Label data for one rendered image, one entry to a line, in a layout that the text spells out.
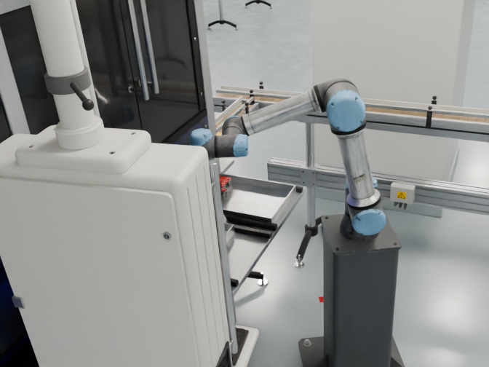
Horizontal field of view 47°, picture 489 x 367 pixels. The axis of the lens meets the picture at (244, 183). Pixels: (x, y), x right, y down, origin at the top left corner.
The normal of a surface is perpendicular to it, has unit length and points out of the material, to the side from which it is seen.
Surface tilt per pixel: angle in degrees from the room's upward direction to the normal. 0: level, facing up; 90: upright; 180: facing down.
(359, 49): 90
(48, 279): 90
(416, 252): 0
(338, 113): 83
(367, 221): 97
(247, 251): 0
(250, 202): 0
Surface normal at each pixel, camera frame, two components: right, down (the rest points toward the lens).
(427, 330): -0.07, -0.87
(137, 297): -0.29, 0.49
